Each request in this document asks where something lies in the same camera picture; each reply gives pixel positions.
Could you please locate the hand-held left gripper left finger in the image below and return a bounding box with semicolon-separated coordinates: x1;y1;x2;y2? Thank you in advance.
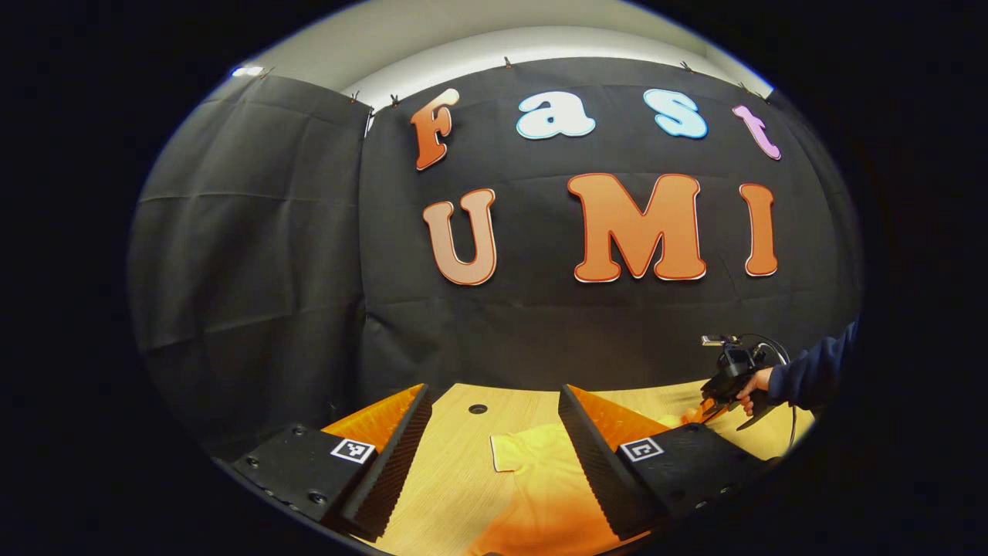
232;384;433;541

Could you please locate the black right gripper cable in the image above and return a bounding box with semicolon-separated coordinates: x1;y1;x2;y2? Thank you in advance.
741;334;797;453

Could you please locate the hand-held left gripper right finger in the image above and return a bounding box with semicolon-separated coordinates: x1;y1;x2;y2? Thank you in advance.
558;384;780;541

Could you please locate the orange T-shirt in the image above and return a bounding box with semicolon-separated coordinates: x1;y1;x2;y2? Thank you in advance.
467;413;707;556

